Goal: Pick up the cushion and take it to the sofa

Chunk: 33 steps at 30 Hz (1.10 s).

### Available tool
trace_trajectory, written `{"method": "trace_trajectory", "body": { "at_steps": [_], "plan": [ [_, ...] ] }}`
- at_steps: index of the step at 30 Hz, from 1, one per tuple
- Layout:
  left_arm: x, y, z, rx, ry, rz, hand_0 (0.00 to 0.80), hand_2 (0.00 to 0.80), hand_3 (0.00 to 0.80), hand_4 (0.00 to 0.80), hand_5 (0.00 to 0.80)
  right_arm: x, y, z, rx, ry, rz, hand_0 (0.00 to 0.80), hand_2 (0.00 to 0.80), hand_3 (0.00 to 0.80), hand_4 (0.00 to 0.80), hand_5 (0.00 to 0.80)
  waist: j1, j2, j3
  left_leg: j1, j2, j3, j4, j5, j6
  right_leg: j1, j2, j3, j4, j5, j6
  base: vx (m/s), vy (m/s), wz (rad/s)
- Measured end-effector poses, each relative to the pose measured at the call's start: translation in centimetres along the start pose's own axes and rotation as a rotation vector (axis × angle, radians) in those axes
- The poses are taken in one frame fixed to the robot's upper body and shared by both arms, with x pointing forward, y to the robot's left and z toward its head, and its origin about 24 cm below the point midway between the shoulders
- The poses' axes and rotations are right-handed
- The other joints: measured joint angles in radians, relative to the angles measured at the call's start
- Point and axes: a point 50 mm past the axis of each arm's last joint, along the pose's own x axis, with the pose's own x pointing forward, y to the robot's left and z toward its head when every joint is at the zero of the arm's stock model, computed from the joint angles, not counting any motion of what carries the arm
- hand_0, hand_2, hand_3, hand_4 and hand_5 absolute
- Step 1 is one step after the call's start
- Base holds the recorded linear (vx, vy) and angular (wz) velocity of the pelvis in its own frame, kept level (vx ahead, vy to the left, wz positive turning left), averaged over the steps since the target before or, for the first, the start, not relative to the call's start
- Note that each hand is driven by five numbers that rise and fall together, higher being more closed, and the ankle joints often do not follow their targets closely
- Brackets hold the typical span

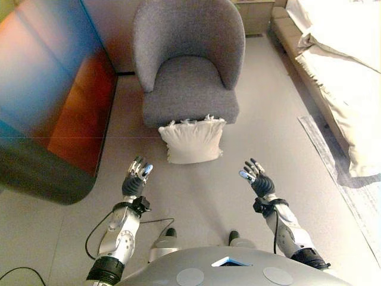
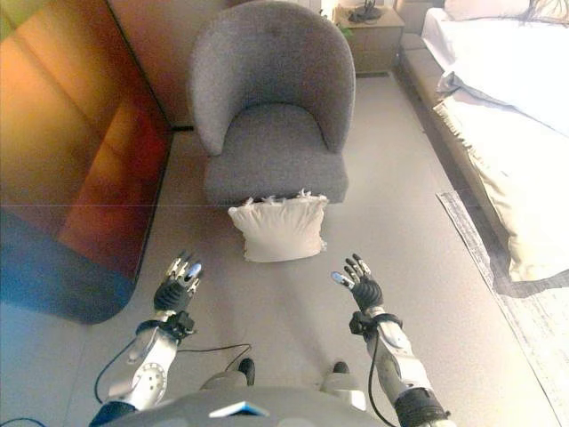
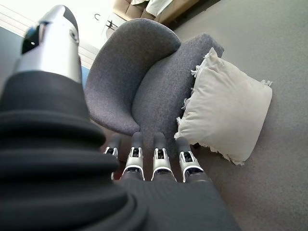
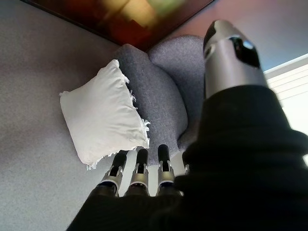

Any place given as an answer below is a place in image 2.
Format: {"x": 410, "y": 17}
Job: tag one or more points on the grey fabric armchair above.
{"x": 271, "y": 89}

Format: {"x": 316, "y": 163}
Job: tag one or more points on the black table lamp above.
{"x": 364, "y": 13}

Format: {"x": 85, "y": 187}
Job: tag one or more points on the green potted plant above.
{"x": 344, "y": 30}

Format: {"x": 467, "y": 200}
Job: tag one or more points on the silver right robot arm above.
{"x": 400, "y": 356}

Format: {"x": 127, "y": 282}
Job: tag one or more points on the white bed pillow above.
{"x": 489, "y": 8}

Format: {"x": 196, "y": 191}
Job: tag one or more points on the silver left robot leg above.
{"x": 226, "y": 380}

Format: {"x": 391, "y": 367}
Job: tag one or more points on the grey patterned rug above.
{"x": 524, "y": 320}

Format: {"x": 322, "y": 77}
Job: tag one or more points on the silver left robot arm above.
{"x": 149, "y": 364}

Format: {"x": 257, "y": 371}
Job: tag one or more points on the glossy brown wardrobe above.
{"x": 66, "y": 133}

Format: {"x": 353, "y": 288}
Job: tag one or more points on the bed with white sheets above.
{"x": 511, "y": 66}

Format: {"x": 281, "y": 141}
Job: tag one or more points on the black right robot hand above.
{"x": 366, "y": 291}

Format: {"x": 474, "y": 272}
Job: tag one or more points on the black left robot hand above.
{"x": 171, "y": 295}

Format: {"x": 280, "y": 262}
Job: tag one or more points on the silver robot leg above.
{"x": 342, "y": 384}
{"x": 226, "y": 380}

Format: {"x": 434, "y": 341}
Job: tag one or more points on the wooden nightstand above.
{"x": 373, "y": 44}

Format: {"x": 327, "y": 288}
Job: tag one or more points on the silver right robot leg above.
{"x": 342, "y": 384}

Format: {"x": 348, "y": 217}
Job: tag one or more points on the grey robot torso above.
{"x": 186, "y": 409}

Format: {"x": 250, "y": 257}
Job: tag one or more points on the white fringed cushion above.
{"x": 280, "y": 231}

